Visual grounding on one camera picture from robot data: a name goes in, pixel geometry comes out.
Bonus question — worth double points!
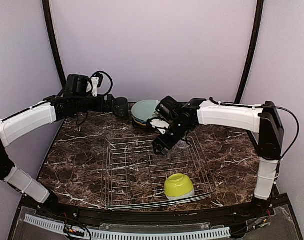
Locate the grey mug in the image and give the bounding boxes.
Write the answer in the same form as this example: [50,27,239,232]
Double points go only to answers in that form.
[112,97,128,118]

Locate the clear glass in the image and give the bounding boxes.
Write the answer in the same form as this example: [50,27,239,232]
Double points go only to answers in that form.
[172,138,191,152]

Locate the blue dotted plate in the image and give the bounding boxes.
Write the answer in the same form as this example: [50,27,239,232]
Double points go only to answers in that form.
[132,117,151,125]

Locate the light green flower plate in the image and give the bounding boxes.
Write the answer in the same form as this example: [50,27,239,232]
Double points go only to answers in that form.
[131,99,160,120]

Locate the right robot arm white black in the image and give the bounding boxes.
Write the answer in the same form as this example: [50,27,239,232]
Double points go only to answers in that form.
[152,96,287,201]

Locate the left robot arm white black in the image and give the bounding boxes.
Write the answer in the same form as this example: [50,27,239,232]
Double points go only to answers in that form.
[0,70,115,205]

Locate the lime green bowl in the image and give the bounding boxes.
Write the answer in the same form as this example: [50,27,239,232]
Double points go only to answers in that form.
[164,173,195,201]

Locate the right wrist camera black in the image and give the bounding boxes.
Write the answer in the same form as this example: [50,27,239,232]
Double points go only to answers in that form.
[146,117,169,135]

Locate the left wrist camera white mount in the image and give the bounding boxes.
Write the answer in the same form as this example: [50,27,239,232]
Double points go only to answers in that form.
[90,70,113,98]

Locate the wire dish rack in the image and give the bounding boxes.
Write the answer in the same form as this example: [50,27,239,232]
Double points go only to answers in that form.
[101,133,216,210]

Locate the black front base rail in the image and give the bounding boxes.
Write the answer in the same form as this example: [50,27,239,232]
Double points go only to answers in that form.
[19,194,292,236]

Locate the left black frame post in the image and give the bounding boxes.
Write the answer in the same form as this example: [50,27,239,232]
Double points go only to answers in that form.
[42,0,66,88]

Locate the black frame post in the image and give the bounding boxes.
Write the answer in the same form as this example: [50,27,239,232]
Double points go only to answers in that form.
[42,0,66,88]
[234,0,264,104]

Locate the white slotted cable duct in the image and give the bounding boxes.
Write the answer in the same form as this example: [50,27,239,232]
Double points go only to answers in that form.
[23,214,230,240]

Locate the right black frame post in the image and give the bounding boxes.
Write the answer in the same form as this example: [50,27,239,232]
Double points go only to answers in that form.
[234,0,264,104]

